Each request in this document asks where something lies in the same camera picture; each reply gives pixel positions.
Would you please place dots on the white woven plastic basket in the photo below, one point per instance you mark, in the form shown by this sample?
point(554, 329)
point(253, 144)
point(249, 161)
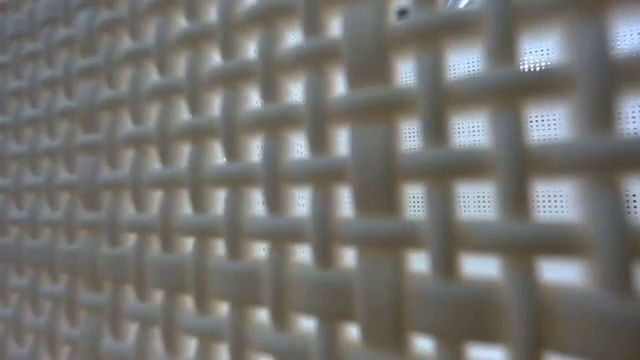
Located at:
point(372, 165)

